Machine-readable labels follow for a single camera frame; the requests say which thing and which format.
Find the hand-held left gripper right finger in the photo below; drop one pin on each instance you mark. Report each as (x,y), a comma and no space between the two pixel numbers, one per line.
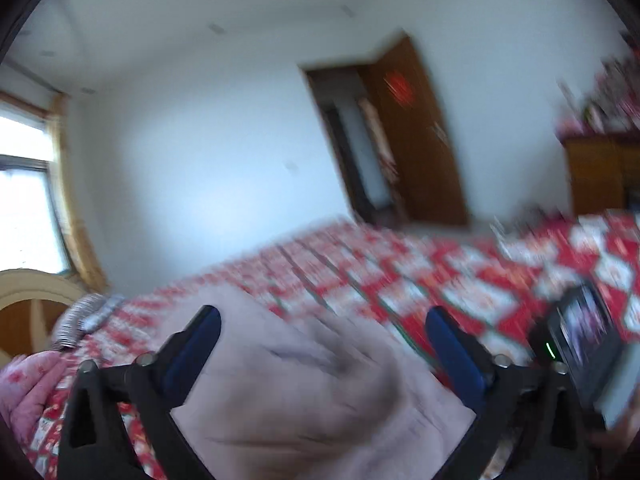
(457,360)

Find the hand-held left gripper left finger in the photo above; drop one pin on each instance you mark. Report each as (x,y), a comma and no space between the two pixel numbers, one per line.
(192,355)

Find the pale pink puffer jacket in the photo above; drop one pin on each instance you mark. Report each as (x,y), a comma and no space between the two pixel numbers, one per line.
(300,385)

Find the red patterned quilt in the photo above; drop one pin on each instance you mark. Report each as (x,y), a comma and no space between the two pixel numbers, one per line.
(450,270)

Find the striped pillow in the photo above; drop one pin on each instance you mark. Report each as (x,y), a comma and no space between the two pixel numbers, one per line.
(80,317)

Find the pink blanket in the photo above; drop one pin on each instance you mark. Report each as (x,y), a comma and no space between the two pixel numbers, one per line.
(30,395)

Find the brown wooden cabinet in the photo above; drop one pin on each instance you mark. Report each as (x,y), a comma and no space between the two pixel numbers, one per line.
(595,175)

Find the yellow curtain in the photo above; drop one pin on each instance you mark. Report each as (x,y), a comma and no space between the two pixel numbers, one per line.
(75,220)

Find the cream wooden headboard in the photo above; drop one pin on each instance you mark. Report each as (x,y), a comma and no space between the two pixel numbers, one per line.
(20,280)

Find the brown wooden door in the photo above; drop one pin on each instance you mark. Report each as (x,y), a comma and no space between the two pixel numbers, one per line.
(420,160)

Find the window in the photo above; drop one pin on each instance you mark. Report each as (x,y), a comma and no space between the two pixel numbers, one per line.
(25,210)

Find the colourful blurred decorations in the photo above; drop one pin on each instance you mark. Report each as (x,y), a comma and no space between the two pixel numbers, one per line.
(605,105)

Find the red paper door decoration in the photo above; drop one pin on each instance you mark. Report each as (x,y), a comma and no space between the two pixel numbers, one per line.
(397,87)

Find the dark wooden door frame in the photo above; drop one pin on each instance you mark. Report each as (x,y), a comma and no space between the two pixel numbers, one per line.
(312,85)

